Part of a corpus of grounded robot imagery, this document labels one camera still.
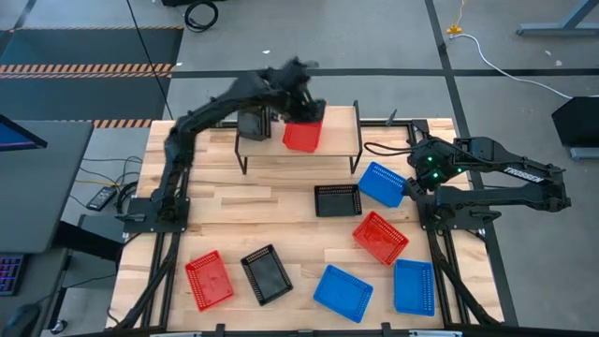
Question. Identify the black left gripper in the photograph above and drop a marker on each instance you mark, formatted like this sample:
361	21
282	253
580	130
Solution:
295	84

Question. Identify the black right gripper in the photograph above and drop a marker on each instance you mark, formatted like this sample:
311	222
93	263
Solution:
433	166

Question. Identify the red plastic basket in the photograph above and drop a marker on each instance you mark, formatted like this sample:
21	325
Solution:
380	238
209	282
302	138

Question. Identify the blue plastic basket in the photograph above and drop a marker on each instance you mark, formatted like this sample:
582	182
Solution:
414	288
380	185
343	294

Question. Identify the black plastic basket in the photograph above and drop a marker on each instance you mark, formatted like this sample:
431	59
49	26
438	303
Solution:
338	202
267	276
252	126

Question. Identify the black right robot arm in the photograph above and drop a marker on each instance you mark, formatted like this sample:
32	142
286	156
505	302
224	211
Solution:
515	196

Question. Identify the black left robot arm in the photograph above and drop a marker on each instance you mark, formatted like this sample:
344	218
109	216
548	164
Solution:
224	100

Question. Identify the yellow power plug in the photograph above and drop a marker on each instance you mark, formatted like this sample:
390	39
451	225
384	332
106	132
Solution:
454	31

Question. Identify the grey metal stand foot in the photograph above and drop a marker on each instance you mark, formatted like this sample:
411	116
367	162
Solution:
585	153

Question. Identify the black box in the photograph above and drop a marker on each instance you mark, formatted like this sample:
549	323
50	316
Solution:
578	121

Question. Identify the black power adapter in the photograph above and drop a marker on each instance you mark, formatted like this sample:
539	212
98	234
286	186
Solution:
100	198

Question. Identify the black hazard striped floor mat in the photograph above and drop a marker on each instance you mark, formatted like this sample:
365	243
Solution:
93	47

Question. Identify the black computer monitor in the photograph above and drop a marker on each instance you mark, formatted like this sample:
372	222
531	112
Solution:
14	136

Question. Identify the dark grey low desk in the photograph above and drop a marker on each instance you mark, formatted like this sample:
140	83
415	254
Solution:
39	281

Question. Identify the black caster wheel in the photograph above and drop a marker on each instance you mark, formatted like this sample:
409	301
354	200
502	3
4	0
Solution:
58	326

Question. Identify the backlit computer keyboard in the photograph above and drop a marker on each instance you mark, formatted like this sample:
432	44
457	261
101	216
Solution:
9	276

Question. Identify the black computer mouse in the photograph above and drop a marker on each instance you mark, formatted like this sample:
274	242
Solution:
21	323

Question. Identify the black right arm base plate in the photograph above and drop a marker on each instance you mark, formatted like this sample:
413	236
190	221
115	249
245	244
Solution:
468	220

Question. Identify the black aluminium table frame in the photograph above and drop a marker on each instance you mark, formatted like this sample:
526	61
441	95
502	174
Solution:
374	123

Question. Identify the black frame clamp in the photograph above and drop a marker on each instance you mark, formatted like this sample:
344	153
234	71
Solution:
392	117
386	329
220	330

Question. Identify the silver metal bracket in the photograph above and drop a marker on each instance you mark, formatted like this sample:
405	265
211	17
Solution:
175	334
435	333

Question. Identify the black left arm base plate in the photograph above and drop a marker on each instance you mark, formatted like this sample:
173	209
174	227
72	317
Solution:
140	224

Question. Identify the grey metal table leg frame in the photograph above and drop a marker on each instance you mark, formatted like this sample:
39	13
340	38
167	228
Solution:
557	30

